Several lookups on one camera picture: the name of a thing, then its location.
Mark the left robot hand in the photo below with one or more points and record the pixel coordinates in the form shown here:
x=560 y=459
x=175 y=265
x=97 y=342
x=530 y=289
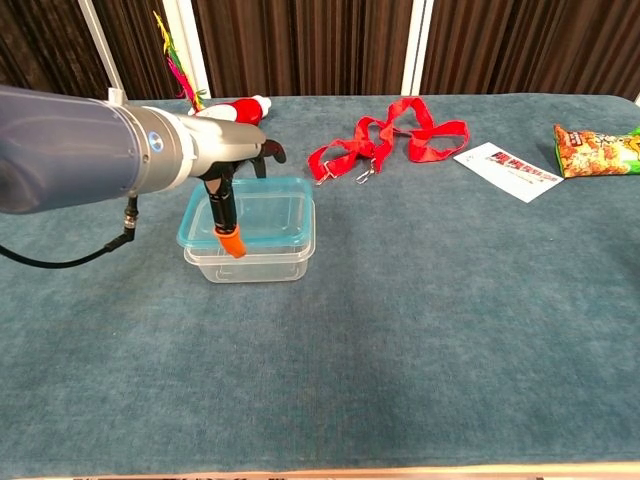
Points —
x=225 y=145

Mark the blue plastic lid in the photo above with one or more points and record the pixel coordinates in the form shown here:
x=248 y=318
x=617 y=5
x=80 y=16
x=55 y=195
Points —
x=280 y=215

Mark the clear plastic container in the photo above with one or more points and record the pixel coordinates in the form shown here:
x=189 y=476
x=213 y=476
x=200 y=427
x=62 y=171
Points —
x=260 y=265

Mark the red bottle with white cap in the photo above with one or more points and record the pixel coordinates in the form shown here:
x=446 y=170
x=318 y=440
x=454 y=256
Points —
x=245 y=109

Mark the colourful feather shuttlecock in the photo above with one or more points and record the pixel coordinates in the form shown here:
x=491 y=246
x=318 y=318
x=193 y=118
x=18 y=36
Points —
x=176 y=66

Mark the dark brown curtain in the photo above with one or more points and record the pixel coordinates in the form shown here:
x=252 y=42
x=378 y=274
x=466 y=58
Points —
x=300 y=45

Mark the teal velvet tablecloth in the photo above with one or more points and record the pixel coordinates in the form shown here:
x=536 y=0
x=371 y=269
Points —
x=400 y=325

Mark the white printed card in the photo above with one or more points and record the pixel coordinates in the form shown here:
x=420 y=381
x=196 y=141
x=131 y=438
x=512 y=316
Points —
x=505 y=172

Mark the orange green snack bag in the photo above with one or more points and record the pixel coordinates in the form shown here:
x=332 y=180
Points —
x=590 y=152

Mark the wide white frame post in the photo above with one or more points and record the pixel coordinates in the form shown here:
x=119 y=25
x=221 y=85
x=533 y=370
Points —
x=192 y=45

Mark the thin grey frame post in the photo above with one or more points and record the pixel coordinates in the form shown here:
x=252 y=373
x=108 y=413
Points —
x=102 y=50

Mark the white double frame post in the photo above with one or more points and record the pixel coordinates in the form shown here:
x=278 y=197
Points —
x=419 y=45

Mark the white corner frame post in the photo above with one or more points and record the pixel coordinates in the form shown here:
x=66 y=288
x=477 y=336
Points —
x=637 y=95

